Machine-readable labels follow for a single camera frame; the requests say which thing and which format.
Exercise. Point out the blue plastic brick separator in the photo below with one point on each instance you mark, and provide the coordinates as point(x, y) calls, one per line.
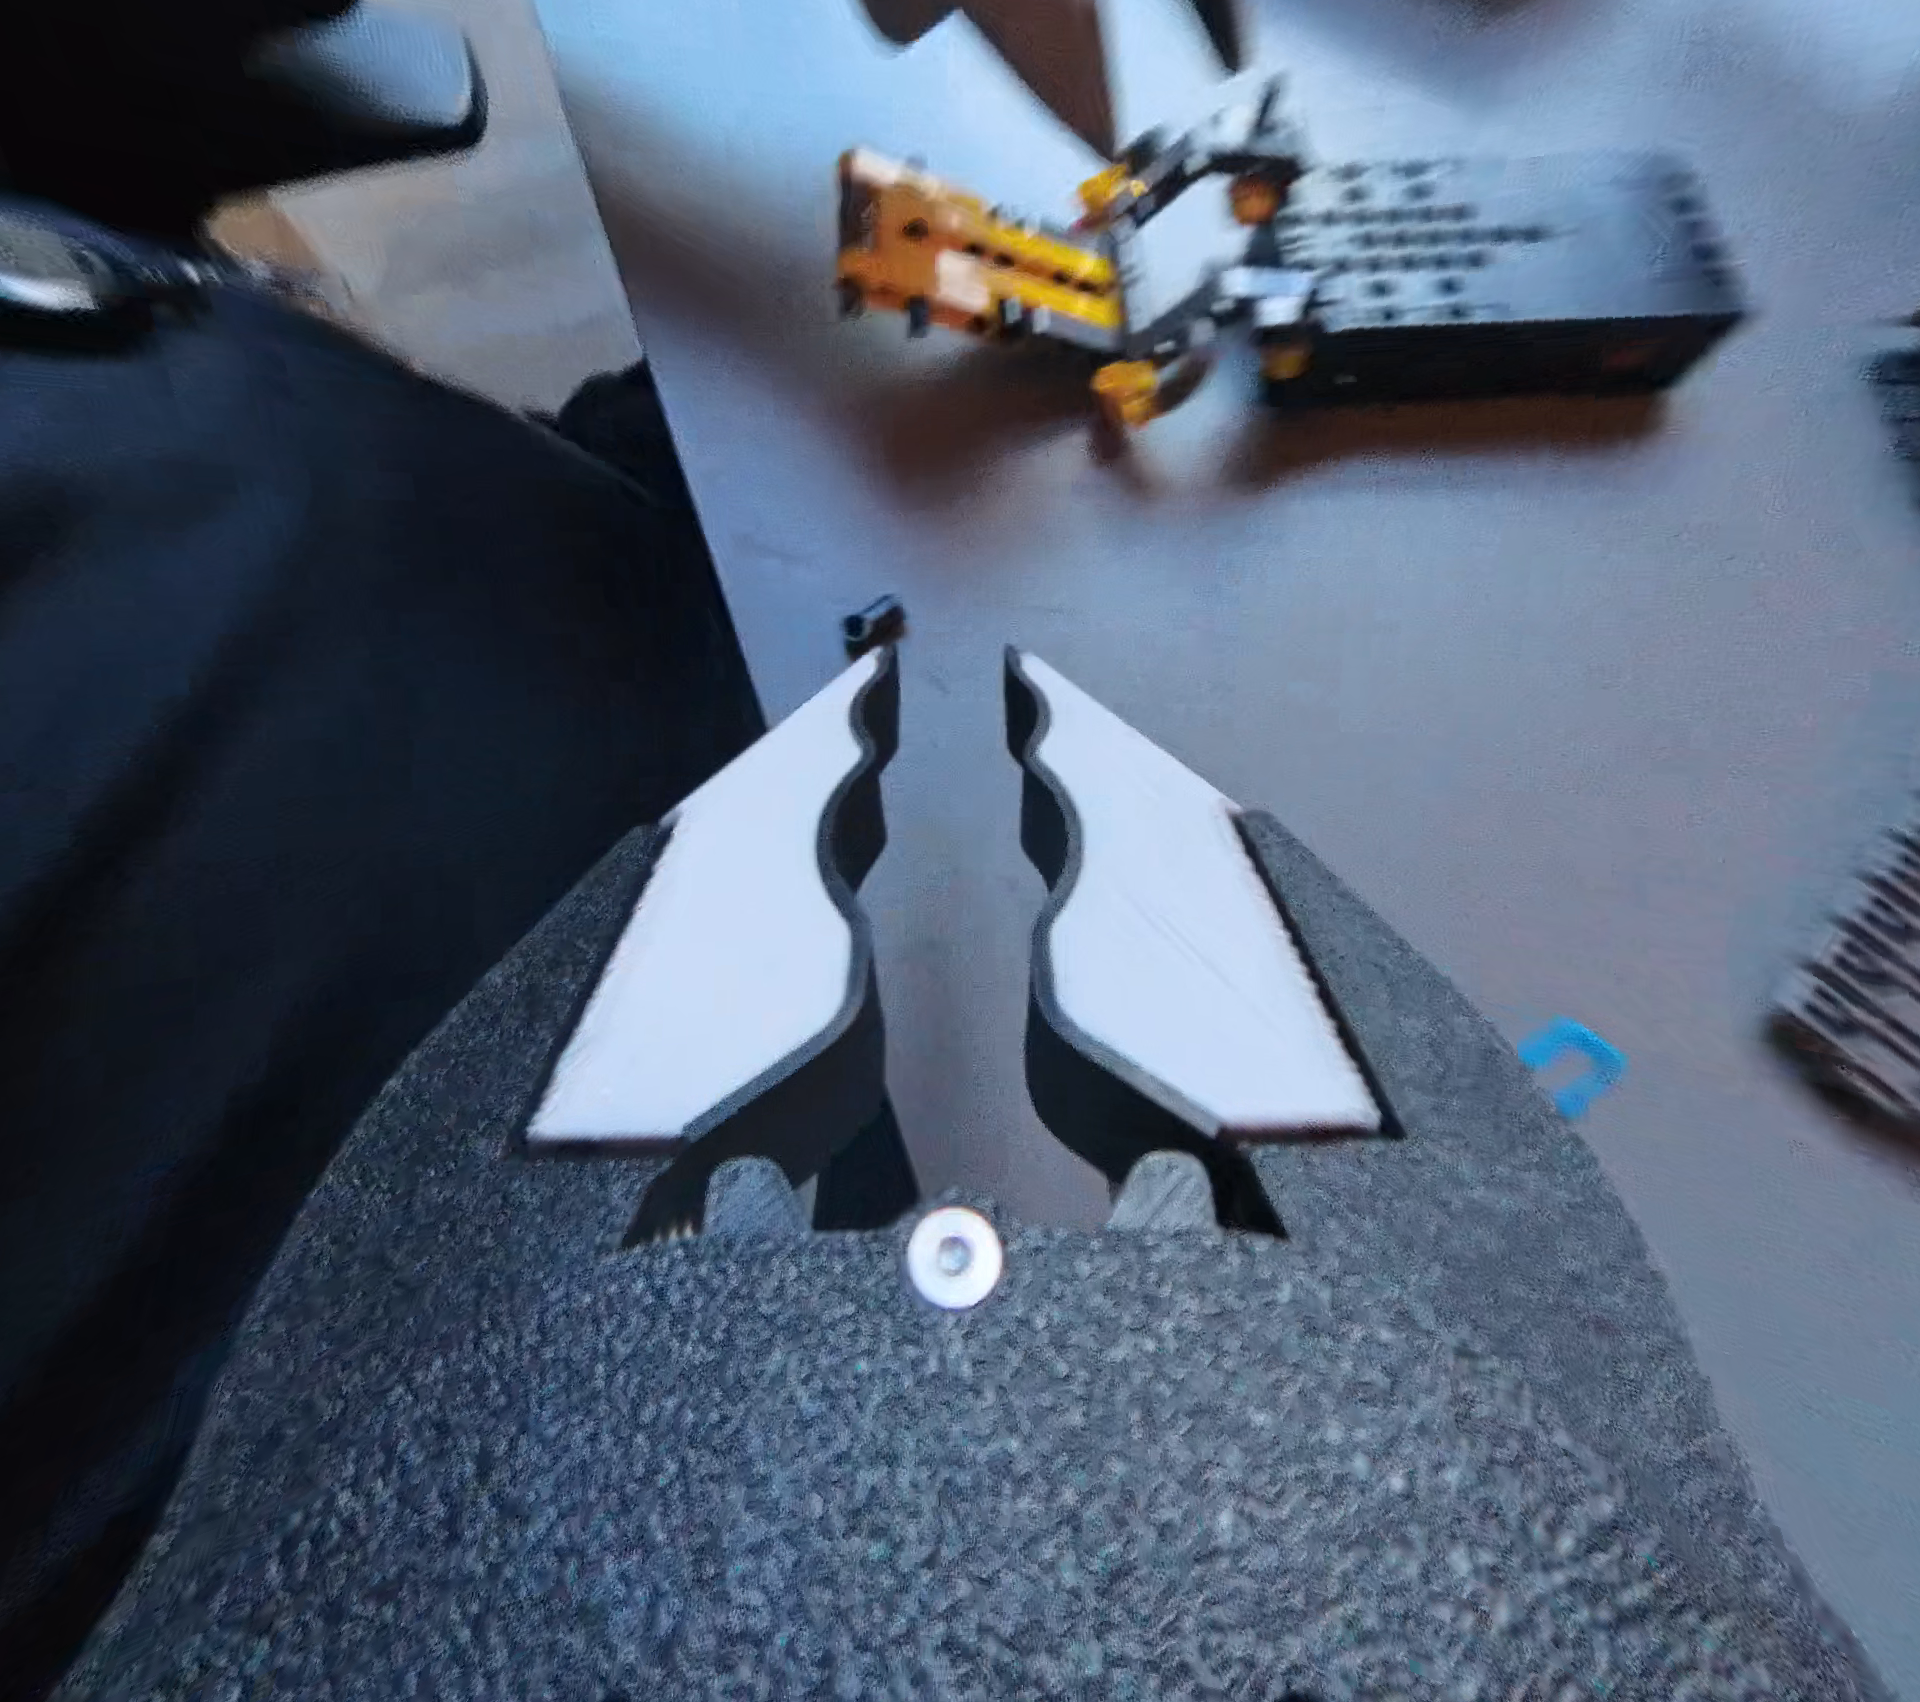
point(1573, 1064)

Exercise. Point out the black perforated battery box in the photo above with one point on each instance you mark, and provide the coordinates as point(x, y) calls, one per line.
point(1500, 276)

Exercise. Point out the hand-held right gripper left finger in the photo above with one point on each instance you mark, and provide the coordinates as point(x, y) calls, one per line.
point(704, 966)

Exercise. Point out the small black pin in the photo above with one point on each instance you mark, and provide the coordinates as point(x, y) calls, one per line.
point(874, 624)

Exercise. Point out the grey desk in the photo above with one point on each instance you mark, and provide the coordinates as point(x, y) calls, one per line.
point(1351, 682)

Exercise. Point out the yellow grey brick arm assembly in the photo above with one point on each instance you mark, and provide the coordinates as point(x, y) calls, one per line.
point(974, 262)

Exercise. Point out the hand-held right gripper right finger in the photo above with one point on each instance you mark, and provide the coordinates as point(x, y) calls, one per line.
point(1201, 966)

